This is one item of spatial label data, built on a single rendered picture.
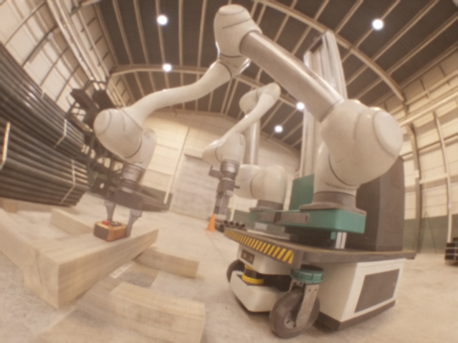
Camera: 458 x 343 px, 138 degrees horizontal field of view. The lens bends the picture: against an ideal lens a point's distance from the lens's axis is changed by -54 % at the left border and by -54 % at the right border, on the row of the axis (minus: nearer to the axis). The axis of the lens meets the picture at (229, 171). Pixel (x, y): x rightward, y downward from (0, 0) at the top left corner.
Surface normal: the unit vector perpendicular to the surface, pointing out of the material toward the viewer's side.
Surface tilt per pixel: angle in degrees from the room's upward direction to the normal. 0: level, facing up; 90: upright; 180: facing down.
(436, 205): 90
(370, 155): 141
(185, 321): 90
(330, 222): 90
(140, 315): 90
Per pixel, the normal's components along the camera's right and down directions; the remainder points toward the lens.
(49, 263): 0.18, -0.22
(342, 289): -0.93, -0.28
